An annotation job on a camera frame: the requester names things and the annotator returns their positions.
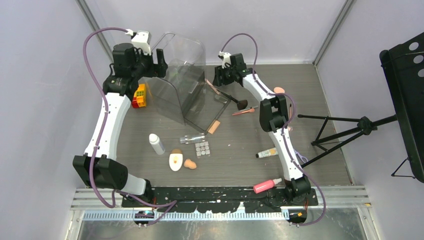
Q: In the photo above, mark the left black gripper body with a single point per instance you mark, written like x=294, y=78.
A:
x=145, y=66

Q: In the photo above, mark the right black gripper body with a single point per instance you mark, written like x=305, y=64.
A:
x=233, y=71

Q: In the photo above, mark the clear acrylic drawer organizer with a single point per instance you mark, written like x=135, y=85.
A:
x=174, y=94

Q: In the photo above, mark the clear pulled-out drawer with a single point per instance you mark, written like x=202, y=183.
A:
x=204, y=107

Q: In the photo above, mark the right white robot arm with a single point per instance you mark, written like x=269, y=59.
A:
x=273, y=118

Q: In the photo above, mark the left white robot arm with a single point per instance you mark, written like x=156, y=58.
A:
x=98, y=165

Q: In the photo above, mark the black fan makeup brush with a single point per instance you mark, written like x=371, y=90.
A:
x=240, y=104

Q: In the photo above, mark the pink makeup brush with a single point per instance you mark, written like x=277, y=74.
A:
x=250, y=110

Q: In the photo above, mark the beige makeup sponge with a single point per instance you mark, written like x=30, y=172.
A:
x=188, y=163

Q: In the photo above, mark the pink lipstick tube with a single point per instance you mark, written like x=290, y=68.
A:
x=212, y=87

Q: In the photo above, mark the colourful toy block stack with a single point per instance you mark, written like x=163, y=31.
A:
x=139, y=97

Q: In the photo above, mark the pink round powder puff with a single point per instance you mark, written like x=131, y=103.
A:
x=279, y=90

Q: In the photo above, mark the peach concealer stick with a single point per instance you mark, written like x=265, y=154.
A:
x=214, y=127

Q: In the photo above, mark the clear small bottle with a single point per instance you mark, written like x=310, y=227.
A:
x=192, y=139

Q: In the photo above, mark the grey square sample palette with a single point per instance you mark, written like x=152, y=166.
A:
x=202, y=149

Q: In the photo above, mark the white cylindrical bottle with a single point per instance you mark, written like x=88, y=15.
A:
x=156, y=144

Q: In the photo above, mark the white oval compact case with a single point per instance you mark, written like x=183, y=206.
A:
x=175, y=159

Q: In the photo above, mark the small printed cream tube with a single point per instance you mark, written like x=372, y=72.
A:
x=267, y=153

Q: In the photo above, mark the purple eyelash curler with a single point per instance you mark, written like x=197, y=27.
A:
x=302, y=158

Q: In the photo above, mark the pink spray bottle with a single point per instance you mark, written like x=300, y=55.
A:
x=266, y=185

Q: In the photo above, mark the black tripod stand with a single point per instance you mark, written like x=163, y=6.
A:
x=364, y=127

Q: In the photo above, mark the black perforated panel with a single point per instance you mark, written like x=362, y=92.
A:
x=403, y=67

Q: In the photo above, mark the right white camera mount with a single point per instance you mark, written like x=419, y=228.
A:
x=225, y=58

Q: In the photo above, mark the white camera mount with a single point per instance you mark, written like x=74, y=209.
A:
x=225, y=58
x=141, y=40

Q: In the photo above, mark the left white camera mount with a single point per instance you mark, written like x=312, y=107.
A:
x=141, y=40

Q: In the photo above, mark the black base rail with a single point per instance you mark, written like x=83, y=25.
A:
x=225, y=199

